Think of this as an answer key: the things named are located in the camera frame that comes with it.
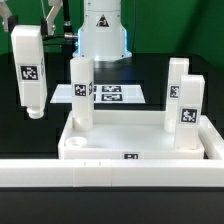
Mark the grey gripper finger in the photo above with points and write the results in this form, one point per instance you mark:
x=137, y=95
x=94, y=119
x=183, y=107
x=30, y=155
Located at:
x=9, y=20
x=47, y=23

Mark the white desk top tray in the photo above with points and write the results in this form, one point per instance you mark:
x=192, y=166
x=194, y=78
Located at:
x=123, y=134

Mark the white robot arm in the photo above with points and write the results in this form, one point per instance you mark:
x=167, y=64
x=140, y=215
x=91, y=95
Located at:
x=101, y=36

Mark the white base marker plate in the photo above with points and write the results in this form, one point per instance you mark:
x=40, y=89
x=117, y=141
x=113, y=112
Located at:
x=130, y=94

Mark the white L-shaped obstacle fence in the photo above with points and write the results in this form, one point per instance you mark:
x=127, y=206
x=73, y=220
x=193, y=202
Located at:
x=208, y=172

